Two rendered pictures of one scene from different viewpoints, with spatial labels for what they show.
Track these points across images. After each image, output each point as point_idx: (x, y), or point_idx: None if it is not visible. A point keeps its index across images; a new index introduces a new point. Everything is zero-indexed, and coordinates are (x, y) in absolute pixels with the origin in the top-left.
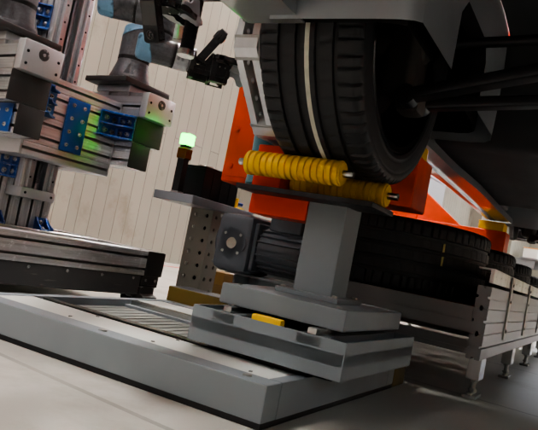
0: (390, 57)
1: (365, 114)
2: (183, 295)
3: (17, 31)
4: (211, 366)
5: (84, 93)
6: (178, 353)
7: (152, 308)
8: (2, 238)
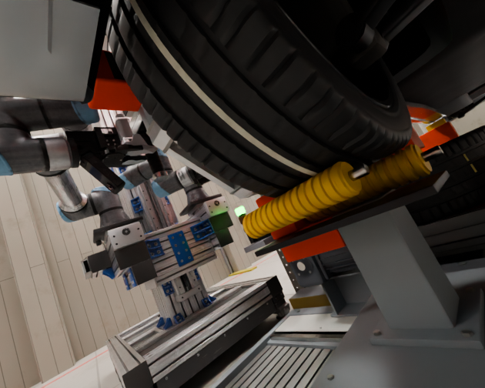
0: (302, 22)
1: (322, 75)
2: (300, 302)
3: (109, 228)
4: None
5: (174, 227)
6: None
7: (284, 339)
8: (168, 353)
